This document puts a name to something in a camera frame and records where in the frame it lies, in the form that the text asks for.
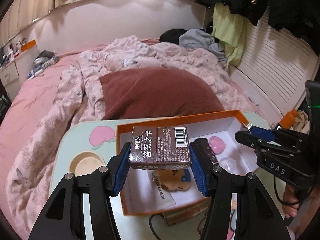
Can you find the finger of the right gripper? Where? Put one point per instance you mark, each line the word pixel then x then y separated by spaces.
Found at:
pixel 261 133

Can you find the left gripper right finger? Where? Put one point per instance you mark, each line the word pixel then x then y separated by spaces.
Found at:
pixel 201 167

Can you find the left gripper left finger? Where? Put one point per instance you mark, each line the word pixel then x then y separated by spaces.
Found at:
pixel 119 167

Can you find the pink heart-shaped case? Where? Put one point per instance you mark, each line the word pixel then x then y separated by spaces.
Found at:
pixel 217 144

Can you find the clear plastic wrap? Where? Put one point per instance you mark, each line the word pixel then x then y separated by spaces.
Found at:
pixel 228 164

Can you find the brown bear plush coaster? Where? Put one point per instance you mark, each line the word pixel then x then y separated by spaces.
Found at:
pixel 174 180

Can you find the brown card box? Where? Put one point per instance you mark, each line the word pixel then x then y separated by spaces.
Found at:
pixel 159 148

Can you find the person's right hand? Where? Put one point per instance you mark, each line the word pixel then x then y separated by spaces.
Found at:
pixel 292 210

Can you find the black red patterned pouch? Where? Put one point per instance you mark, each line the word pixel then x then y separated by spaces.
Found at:
pixel 203 145

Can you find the orange bottle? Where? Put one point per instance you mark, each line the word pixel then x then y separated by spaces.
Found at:
pixel 289 119

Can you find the orange cardboard box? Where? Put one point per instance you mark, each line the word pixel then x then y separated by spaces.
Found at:
pixel 135 196

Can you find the mint green lap table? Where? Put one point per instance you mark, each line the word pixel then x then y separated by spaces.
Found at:
pixel 88 145

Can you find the white paper sachet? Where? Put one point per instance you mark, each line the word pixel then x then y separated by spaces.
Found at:
pixel 160 198

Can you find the golden perfume bottle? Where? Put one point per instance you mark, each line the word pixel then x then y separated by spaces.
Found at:
pixel 184 214

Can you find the dark red pillow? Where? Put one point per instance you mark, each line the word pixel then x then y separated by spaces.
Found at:
pixel 156 92

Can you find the pink floral duvet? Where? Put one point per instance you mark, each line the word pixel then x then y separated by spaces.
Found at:
pixel 79 98

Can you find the light green hanging garment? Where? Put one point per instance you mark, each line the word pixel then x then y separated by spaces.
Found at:
pixel 231 30

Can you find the grey blue clothes pile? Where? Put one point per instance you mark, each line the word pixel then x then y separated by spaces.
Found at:
pixel 197 38

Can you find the grey clothes by cabinet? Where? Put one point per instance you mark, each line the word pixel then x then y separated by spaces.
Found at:
pixel 44 60

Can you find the black clothes on bed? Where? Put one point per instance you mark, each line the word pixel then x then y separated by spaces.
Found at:
pixel 172 36

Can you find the black hanging clothes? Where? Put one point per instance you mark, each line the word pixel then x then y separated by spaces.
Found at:
pixel 299 17

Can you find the white bedside drawer cabinet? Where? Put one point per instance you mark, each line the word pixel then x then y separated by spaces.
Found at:
pixel 14 74

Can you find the small orange box on shelf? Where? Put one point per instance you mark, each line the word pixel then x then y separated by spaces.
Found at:
pixel 28 45

